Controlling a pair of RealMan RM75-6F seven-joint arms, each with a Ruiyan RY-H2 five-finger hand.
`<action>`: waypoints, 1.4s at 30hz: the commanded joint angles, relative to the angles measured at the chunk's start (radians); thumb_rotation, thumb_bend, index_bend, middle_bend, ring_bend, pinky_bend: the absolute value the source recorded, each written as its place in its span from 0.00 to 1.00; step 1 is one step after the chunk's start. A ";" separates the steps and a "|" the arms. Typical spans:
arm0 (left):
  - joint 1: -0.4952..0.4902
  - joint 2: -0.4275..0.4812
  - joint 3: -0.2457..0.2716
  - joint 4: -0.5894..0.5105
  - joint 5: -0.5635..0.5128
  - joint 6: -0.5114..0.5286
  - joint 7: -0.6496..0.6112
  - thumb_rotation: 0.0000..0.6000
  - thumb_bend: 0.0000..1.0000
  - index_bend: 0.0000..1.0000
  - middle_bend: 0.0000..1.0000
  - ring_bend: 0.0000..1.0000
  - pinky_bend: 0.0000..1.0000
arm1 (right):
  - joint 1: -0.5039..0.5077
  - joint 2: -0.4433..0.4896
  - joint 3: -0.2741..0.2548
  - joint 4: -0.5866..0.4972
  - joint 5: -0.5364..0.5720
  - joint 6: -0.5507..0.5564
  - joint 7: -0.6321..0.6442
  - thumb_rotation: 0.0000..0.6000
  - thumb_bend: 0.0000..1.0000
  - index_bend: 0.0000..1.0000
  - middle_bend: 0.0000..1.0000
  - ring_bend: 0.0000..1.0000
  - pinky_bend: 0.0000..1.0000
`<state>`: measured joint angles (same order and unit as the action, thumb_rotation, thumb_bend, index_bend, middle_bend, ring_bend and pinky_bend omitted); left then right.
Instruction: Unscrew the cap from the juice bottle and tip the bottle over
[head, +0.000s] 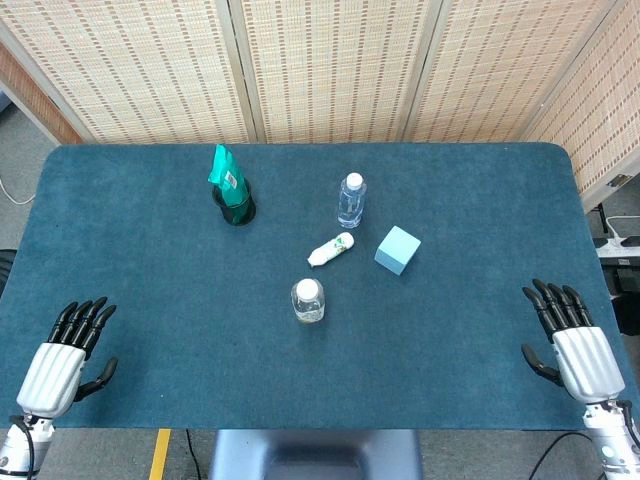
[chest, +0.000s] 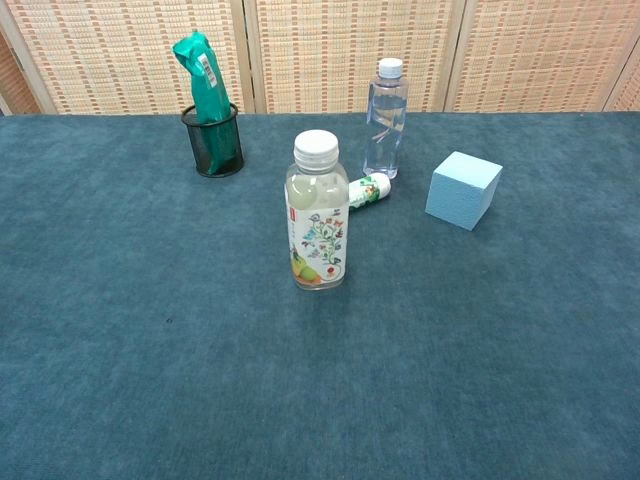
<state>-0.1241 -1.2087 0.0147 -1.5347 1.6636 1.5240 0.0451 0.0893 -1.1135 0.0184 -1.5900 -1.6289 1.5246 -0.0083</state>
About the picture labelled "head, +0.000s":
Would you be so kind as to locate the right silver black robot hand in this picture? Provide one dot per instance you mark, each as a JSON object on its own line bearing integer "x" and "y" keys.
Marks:
{"x": 587, "y": 360}

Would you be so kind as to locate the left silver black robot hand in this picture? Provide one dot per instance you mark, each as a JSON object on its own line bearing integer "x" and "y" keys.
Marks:
{"x": 55, "y": 370}

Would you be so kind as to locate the labelled tea drink bottle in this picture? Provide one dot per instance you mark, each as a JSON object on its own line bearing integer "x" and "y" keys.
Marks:
{"x": 307, "y": 300}

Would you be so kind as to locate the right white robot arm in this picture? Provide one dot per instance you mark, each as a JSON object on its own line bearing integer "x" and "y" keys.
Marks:
{"x": 612, "y": 450}

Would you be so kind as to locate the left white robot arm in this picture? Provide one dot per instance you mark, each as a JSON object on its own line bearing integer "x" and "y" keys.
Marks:
{"x": 17, "y": 450}

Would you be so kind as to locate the small white green object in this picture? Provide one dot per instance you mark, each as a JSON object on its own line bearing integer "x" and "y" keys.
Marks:
{"x": 332, "y": 248}

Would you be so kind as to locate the clear water bottle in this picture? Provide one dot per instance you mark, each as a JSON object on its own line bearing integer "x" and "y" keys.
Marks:
{"x": 352, "y": 200}

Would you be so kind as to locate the white power strip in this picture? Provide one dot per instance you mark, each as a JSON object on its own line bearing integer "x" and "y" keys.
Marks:
{"x": 620, "y": 246}

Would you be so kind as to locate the blue carpet table cloth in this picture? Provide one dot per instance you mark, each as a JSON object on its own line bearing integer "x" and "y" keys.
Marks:
{"x": 150, "y": 275}

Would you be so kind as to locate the yellow floor tape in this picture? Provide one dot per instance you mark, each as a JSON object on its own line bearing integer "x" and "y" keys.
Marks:
{"x": 160, "y": 455}

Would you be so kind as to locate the metal screen hinge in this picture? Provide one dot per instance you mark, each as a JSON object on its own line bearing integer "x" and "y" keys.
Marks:
{"x": 619, "y": 181}

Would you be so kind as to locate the light blue foam cube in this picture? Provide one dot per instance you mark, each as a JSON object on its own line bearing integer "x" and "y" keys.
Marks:
{"x": 397, "y": 250}

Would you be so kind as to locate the black mesh pen cup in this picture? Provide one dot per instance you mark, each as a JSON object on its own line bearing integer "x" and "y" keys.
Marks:
{"x": 220, "y": 206}

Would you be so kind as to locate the bamboo folding screen panel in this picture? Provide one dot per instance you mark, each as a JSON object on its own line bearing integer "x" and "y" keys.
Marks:
{"x": 335, "y": 60}
{"x": 125, "y": 60}
{"x": 500, "y": 60}
{"x": 615, "y": 100}

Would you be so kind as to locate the green plastic packet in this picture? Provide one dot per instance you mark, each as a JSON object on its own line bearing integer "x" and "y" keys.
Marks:
{"x": 225, "y": 165}

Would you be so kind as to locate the blue grey robot torso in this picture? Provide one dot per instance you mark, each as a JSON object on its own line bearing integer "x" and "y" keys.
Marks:
{"x": 315, "y": 455}

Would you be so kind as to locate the brown woven screen panel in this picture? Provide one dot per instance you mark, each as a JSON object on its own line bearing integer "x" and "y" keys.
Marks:
{"x": 30, "y": 85}

